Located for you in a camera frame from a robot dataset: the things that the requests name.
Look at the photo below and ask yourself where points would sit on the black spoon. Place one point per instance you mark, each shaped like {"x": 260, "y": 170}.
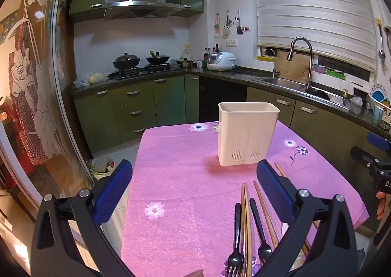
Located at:
{"x": 256, "y": 222}

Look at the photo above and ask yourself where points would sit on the steel sink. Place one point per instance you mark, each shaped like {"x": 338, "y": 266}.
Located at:
{"x": 281, "y": 83}

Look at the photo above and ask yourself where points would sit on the white rice cooker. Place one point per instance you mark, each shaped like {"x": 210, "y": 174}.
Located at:
{"x": 220, "y": 61}

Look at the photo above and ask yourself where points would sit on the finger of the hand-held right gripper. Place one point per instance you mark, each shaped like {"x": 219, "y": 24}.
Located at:
{"x": 380, "y": 142}
{"x": 363, "y": 156}

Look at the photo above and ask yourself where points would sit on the black fork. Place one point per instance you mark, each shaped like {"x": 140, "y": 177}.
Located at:
{"x": 237, "y": 228}

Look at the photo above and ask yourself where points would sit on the yellow tray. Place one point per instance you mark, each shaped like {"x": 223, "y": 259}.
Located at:
{"x": 265, "y": 58}

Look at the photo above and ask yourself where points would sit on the bag of pale vegetables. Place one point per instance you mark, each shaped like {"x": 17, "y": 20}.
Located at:
{"x": 96, "y": 77}

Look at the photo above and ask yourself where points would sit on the white plastic utensil holder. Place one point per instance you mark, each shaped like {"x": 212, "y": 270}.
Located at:
{"x": 244, "y": 130}

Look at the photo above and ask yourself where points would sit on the white bowl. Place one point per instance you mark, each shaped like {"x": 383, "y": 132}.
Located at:
{"x": 337, "y": 101}

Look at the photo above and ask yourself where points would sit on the hanging black spatula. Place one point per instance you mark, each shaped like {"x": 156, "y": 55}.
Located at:
{"x": 239, "y": 30}

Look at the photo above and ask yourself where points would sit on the black wok with lid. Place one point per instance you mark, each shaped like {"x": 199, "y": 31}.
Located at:
{"x": 125, "y": 61}

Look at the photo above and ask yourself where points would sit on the hanging white spatula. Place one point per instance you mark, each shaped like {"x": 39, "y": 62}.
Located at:
{"x": 225, "y": 31}

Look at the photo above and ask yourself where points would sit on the colourful plate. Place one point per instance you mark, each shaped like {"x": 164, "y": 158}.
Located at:
{"x": 378, "y": 93}

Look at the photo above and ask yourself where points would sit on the green lower cabinet with drawers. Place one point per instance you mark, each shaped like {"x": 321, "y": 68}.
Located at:
{"x": 100, "y": 118}

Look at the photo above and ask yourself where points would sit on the dish rack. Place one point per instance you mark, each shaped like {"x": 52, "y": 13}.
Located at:
{"x": 387, "y": 112}

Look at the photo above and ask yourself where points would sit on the person's right hand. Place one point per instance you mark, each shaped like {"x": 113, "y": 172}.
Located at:
{"x": 381, "y": 205}

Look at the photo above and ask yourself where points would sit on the white container with scraps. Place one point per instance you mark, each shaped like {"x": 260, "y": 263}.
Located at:
{"x": 100, "y": 164}

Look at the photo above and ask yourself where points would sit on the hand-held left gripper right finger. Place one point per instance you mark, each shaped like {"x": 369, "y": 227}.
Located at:
{"x": 272, "y": 185}

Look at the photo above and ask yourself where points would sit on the clear oil bottle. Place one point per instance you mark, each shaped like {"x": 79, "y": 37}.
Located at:
{"x": 187, "y": 50}

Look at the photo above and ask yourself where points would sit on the wooden cutting board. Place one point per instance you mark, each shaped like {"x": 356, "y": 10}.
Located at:
{"x": 293, "y": 66}

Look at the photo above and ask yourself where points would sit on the white window blind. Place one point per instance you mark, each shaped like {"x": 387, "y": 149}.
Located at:
{"x": 305, "y": 5}

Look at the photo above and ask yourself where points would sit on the small steel cup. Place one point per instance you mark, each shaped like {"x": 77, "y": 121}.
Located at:
{"x": 200, "y": 64}

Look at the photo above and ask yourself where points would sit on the pink floral tablecloth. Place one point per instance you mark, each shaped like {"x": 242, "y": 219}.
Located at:
{"x": 183, "y": 188}

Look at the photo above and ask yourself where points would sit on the black pan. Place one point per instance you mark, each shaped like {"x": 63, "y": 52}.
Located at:
{"x": 317, "y": 94}

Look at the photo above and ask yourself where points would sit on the green tray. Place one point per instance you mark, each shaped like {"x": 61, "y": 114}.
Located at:
{"x": 335, "y": 73}

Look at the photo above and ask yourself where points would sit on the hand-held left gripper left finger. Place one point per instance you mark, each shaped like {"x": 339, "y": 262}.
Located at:
{"x": 113, "y": 191}

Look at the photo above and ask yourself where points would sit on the small steel pot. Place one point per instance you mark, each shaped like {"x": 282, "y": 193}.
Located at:
{"x": 184, "y": 63}

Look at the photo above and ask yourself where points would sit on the hanging steel ladle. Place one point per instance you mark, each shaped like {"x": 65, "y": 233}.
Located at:
{"x": 381, "y": 54}

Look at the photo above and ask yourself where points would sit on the brass soap pump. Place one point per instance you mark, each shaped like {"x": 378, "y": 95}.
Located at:
{"x": 345, "y": 95}

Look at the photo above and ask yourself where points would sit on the clear plastic bag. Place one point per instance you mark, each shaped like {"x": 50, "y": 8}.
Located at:
{"x": 356, "y": 104}

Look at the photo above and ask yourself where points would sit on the white wall socket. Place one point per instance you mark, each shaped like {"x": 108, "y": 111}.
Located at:
{"x": 232, "y": 43}

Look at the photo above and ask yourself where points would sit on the steel kitchen faucet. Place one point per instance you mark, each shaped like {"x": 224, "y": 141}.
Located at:
{"x": 310, "y": 60}

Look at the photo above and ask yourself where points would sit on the black gas stove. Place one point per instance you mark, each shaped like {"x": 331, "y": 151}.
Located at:
{"x": 137, "y": 71}

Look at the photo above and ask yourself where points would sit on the light blue mug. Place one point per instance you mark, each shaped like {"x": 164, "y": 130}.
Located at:
{"x": 378, "y": 113}

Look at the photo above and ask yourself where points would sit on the lotus print glass door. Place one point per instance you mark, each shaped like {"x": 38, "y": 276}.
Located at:
{"x": 52, "y": 96}

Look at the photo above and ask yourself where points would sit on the dark sauce bottles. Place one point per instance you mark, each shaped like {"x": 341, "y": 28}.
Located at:
{"x": 210, "y": 50}

